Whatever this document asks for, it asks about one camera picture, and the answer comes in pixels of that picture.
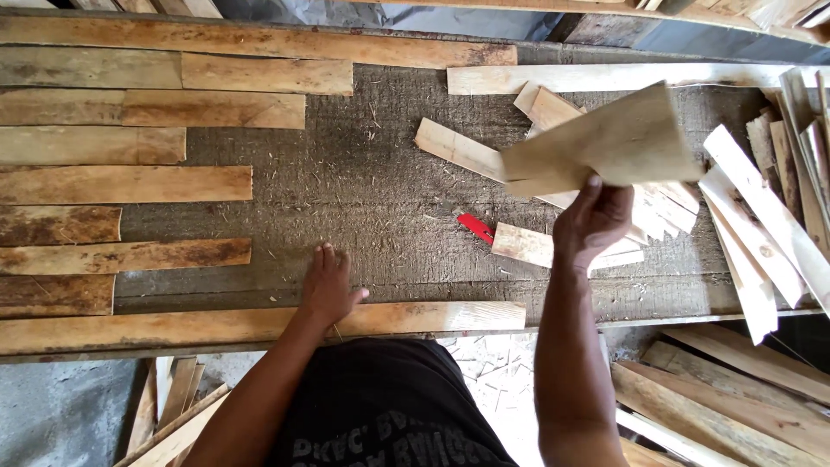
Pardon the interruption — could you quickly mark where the heap of pale narrow slats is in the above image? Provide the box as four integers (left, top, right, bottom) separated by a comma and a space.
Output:
698, 67, 830, 346

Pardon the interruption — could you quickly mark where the person's left hand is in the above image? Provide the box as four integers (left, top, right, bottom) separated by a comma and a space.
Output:
300, 243, 370, 325

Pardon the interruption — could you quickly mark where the leaning bundle of wood strips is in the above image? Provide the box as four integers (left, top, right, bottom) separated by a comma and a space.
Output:
113, 356, 232, 467

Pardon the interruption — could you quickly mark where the stack of background timber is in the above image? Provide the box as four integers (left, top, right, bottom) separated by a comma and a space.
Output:
350, 0, 830, 48

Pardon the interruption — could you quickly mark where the scatter of white wood chips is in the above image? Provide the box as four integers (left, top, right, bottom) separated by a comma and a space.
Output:
441, 333, 542, 422

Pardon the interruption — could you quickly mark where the black printed shirt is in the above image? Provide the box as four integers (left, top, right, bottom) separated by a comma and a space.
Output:
265, 336, 520, 467

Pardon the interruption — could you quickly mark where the grey plastic sheet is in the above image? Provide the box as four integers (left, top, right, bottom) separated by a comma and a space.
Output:
213, 0, 564, 44

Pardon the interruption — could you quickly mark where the heap of planks on floor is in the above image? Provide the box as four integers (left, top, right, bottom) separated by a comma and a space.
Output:
608, 323, 830, 467

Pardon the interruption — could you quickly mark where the red flat marking tool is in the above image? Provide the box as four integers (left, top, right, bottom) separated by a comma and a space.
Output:
456, 212, 496, 245

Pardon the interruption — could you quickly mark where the long pale wood strip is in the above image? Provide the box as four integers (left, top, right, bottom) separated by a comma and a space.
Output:
447, 62, 830, 97

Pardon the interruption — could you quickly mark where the pile of pale wood offcuts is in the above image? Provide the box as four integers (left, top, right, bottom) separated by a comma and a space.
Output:
414, 81, 702, 271

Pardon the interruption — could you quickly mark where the person's right hand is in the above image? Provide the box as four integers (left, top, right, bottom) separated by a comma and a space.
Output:
552, 174, 635, 274

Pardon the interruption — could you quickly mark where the wide pale wood board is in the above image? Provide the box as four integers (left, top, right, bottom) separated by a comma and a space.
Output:
500, 80, 707, 199

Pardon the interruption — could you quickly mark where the row of short brown slats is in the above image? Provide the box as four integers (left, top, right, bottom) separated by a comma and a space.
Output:
0, 47, 355, 319

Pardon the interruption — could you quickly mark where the long brown plank with dark end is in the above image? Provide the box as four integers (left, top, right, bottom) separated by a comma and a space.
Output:
0, 16, 519, 71

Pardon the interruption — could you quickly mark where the long brown plank with pale end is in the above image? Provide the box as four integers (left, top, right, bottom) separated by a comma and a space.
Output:
0, 301, 527, 358

